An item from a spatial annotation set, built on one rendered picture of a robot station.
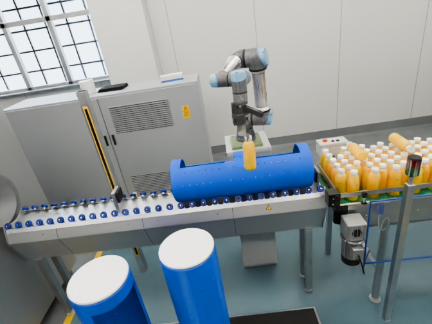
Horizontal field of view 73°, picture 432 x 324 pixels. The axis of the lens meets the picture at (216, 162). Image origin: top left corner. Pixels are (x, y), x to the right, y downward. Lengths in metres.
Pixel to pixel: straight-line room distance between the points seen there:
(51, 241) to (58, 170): 1.69
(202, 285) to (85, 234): 1.00
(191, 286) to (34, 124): 2.80
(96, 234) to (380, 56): 4.33
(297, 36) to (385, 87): 1.57
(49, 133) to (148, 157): 1.11
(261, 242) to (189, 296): 1.19
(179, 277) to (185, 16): 3.55
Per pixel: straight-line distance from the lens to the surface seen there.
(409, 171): 1.77
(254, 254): 2.69
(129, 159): 3.56
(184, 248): 1.51
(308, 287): 2.57
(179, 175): 1.82
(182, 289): 1.52
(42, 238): 2.38
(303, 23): 4.53
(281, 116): 4.70
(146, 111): 3.29
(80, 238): 2.26
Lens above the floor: 2.03
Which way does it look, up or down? 27 degrees down
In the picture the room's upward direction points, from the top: 9 degrees counter-clockwise
